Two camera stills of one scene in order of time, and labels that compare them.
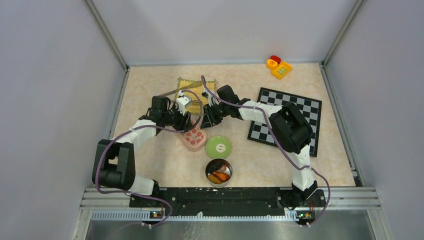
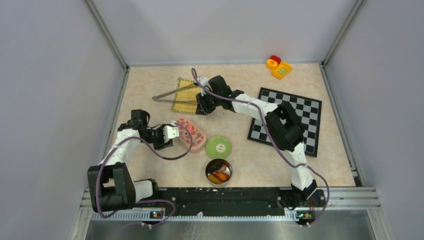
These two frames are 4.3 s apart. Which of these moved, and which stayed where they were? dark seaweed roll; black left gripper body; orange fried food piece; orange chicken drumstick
Moved: black left gripper body
Stayed: orange chicken drumstick; orange fried food piece; dark seaweed roll
